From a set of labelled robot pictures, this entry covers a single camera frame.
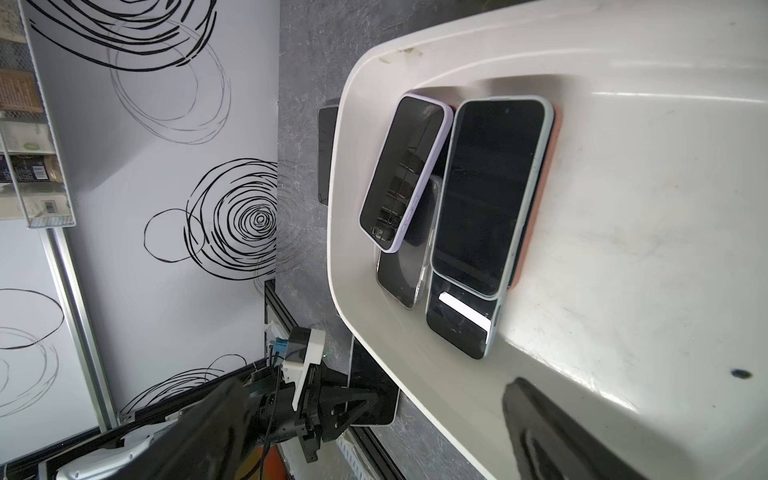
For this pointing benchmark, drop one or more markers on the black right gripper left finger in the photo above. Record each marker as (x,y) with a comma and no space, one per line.
(205,443)

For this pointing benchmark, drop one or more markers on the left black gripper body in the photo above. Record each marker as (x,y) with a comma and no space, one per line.
(315,415)

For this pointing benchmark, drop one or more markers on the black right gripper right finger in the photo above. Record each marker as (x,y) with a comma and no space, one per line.
(549,444)

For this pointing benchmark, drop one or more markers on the white plastic storage box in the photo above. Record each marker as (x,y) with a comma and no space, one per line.
(641,309)

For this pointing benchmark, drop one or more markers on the pink case phone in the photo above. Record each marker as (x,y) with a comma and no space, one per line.
(538,194)

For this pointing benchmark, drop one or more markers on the black phone in box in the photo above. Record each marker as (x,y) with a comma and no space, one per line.
(465,320)
(402,274)

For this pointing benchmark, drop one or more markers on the lilac case phone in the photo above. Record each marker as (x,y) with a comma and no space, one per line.
(414,141)

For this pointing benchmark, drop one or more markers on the mint case phone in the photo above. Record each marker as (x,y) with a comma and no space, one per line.
(495,155)

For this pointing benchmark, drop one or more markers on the clear wall spice rack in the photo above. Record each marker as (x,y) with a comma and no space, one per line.
(33,187)

